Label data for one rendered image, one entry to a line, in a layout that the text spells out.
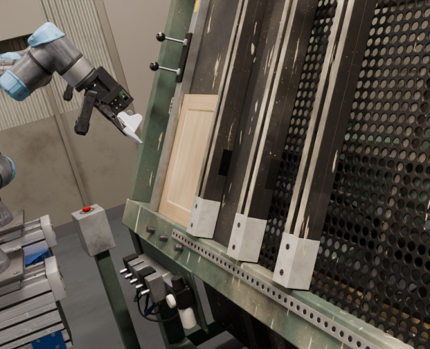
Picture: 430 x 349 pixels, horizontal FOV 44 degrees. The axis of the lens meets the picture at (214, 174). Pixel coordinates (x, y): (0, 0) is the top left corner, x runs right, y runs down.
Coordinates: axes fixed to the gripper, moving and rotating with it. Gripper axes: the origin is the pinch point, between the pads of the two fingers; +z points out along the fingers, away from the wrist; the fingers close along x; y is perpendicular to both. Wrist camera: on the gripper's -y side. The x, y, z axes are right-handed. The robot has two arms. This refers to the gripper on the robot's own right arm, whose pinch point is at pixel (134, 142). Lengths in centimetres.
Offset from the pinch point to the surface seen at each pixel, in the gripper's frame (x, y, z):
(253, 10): 29, 58, 3
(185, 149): 58, 14, 29
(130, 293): 191, -64, 115
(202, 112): 51, 28, 22
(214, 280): 7, -12, 49
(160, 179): 68, 0, 34
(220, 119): 25.5, 26.0, 20.3
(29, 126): 354, -41, 7
